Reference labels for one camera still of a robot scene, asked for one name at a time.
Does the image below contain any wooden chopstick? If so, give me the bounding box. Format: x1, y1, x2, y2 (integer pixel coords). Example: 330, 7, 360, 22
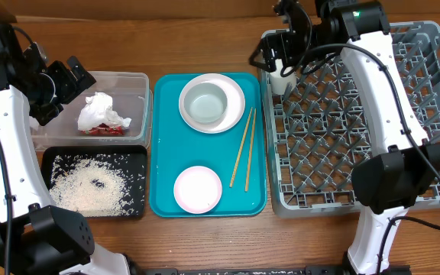
229, 107, 253, 188
244, 108, 257, 193

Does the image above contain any grey dishwasher rack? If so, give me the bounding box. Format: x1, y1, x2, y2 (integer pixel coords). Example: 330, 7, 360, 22
260, 21, 440, 218

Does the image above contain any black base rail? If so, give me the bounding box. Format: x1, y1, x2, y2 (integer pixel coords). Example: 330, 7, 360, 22
144, 265, 351, 275

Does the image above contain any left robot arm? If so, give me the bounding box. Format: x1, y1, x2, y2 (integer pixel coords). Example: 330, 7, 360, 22
0, 22, 141, 275

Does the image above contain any small grey bowl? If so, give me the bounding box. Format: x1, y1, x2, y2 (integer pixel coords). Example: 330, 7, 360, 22
184, 82, 227, 124

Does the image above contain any pile of rice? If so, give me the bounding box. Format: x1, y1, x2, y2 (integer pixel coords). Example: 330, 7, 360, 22
47, 153, 147, 217

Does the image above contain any red snack wrapper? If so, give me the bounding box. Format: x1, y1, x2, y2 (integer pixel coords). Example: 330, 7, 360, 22
83, 125, 124, 136

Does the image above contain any clear plastic bin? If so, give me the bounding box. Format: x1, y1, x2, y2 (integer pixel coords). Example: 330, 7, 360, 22
31, 71, 153, 151

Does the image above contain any white napkin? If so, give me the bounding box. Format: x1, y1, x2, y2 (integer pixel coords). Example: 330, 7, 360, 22
77, 92, 131, 131

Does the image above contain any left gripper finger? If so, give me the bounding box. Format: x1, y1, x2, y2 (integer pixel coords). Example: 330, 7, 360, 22
67, 56, 96, 93
38, 102, 63, 126

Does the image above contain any pink bowl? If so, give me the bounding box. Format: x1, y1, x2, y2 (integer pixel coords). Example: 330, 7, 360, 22
173, 166, 223, 215

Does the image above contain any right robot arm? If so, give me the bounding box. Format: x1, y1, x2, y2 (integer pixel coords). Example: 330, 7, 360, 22
249, 1, 440, 274

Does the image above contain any white round plate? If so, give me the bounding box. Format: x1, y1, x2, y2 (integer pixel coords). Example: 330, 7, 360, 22
179, 73, 246, 134

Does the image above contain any black plastic tray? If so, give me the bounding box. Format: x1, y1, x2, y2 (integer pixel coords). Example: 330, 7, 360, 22
40, 144, 148, 219

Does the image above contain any teal serving tray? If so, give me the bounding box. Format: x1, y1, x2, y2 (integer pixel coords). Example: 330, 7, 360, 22
149, 73, 267, 218

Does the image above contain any white paper cup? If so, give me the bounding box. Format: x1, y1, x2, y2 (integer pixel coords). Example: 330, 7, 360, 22
269, 59, 296, 95

